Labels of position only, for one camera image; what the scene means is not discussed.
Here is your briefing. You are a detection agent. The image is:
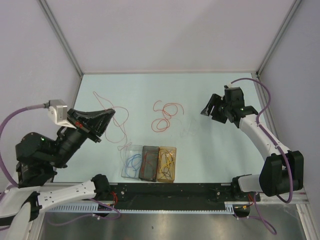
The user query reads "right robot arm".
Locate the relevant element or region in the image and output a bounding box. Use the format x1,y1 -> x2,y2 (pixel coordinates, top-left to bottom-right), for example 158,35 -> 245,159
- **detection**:
201,86 -> 304,201

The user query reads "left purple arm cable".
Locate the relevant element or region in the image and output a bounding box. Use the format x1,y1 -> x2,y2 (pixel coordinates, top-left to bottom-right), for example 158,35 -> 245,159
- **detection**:
0,104 -> 121,230

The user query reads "aluminium frame rail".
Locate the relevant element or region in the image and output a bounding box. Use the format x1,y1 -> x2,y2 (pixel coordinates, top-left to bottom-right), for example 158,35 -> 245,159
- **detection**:
257,188 -> 309,205

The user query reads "blue thin cable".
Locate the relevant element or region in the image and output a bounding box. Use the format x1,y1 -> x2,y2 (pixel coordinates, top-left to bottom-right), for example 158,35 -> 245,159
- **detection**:
124,153 -> 142,177

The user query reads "aluminium corner post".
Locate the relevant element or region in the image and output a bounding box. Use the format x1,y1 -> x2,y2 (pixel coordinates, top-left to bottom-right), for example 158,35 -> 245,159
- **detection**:
37,0 -> 84,78
255,0 -> 304,78

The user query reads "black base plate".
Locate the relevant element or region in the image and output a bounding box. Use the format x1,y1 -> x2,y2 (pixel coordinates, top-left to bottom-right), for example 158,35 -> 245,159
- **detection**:
94,182 -> 254,211

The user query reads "left aluminium corner post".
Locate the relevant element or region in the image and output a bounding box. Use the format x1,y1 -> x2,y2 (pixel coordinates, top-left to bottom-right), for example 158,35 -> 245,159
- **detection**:
37,0 -> 84,78

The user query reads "brown thin cable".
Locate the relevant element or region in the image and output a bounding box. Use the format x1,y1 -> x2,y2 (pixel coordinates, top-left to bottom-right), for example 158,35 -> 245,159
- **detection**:
158,152 -> 175,180

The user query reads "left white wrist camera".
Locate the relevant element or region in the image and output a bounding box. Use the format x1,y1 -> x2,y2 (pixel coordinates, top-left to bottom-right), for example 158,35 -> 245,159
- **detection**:
45,99 -> 76,129

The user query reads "dark grey plastic bin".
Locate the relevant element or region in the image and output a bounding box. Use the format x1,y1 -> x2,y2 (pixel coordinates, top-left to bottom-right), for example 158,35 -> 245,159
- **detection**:
139,145 -> 159,182

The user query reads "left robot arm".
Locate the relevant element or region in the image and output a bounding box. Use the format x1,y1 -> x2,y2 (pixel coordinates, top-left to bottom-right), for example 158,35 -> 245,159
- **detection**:
0,104 -> 116,230

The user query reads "amber plastic bin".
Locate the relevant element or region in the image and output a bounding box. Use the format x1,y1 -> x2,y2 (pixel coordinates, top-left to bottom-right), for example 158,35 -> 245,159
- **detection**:
156,146 -> 177,184

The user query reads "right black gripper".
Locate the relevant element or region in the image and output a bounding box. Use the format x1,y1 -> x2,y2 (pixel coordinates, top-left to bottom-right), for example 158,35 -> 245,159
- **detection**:
200,93 -> 231,124

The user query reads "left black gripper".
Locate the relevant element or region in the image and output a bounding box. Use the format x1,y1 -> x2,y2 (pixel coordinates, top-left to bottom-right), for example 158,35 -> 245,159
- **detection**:
50,107 -> 117,168

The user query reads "clear plastic bin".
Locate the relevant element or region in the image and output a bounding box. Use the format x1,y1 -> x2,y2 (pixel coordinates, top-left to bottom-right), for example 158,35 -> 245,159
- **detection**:
121,145 -> 143,179

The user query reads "white slotted cable duct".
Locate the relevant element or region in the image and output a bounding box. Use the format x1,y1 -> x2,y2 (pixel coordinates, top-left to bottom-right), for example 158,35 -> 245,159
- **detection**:
49,201 -> 237,215

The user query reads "white thin cable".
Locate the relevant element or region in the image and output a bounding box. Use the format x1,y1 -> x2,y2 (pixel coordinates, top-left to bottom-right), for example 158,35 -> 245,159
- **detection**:
172,117 -> 201,138

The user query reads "right aluminium corner post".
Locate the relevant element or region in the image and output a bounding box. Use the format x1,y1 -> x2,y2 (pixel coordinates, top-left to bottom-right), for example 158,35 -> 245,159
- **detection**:
255,0 -> 304,78

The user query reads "yellow thin cable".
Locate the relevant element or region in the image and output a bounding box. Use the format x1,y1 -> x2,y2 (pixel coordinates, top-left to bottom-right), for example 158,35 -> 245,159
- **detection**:
158,148 -> 176,176

